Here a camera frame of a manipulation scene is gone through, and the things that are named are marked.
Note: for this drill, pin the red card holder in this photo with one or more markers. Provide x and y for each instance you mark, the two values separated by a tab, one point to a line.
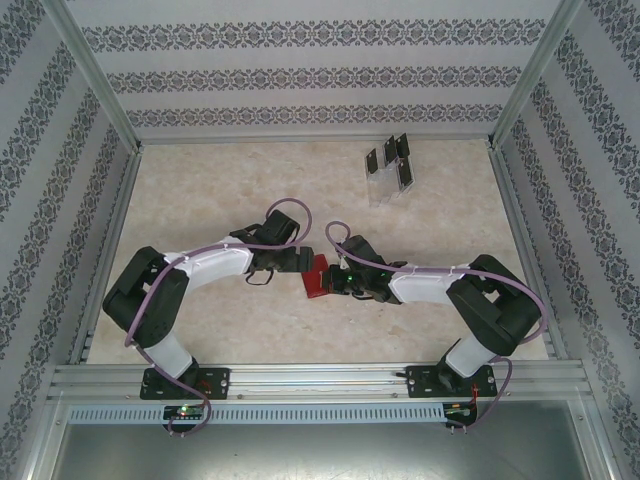
314	285

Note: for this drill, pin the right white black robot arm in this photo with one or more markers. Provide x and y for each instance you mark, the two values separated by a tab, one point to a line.
425	287

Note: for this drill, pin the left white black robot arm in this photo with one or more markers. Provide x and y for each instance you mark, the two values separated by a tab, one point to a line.
215	265

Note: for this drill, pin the clear acrylic card stand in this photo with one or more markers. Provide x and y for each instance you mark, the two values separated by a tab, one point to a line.
382	192

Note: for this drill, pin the black credit card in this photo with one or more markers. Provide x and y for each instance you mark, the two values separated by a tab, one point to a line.
405	172
389	149
401	143
371	162

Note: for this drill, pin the small controller circuit board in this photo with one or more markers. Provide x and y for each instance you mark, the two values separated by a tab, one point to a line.
185	412
457	410

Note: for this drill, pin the grey sheet metal panel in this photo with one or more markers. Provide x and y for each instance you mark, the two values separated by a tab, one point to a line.
320	455

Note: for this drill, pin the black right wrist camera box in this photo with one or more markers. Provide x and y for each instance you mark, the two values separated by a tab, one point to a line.
362	250

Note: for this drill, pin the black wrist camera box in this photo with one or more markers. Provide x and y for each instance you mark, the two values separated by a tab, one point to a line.
281	227
362	250

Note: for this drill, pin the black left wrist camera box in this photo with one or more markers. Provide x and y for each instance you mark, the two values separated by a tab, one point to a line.
281	227

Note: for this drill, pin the long aluminium base rail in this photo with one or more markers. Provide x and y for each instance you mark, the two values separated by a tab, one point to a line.
320	382

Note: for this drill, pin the thin aluminium wall rail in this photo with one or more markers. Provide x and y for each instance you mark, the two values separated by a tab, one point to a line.
250	140

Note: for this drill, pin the aluminium side rail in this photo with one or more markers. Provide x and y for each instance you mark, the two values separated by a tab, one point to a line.
511	200
122	200

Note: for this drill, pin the aluminium frame post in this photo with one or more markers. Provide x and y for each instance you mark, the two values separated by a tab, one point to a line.
100	75
529	75

